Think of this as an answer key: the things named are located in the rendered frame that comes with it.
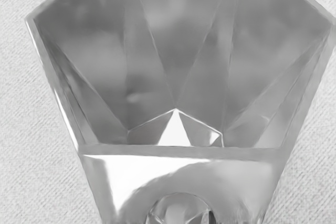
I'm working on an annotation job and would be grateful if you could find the grey faceted mug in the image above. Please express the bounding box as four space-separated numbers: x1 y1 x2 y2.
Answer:
24 0 334 224

